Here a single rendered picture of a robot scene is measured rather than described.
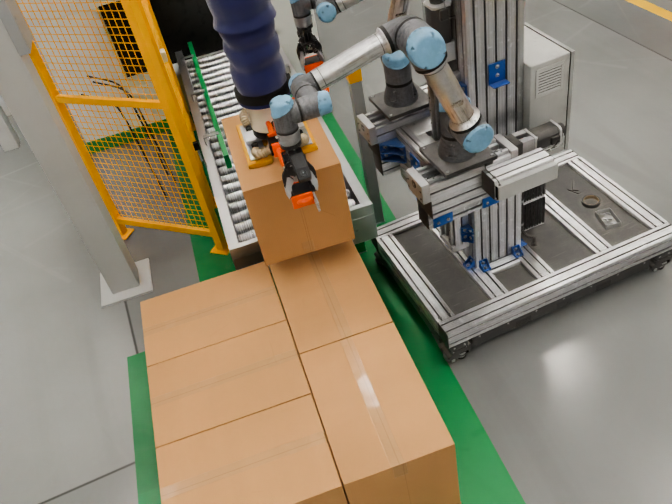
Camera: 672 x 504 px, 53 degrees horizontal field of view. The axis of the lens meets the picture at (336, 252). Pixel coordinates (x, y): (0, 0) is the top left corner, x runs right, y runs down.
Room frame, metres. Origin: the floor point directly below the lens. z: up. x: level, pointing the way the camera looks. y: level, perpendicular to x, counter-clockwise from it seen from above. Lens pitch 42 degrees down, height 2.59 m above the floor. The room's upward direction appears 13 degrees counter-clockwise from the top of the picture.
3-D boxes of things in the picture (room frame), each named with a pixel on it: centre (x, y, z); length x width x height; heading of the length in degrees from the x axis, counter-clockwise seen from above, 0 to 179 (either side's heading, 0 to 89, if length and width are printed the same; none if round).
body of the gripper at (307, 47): (2.79, -0.09, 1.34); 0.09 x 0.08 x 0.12; 7
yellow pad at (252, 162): (2.48, 0.23, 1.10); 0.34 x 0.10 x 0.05; 7
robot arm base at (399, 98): (2.64, -0.43, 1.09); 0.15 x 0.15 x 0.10
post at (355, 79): (3.10, -0.29, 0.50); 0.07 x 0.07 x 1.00; 8
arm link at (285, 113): (1.92, 0.06, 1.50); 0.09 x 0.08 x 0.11; 100
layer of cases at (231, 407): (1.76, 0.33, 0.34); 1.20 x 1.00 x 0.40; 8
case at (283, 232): (2.49, 0.14, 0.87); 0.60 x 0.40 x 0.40; 7
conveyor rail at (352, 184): (3.67, -0.03, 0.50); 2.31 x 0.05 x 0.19; 8
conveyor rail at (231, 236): (3.58, 0.62, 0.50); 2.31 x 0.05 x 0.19; 8
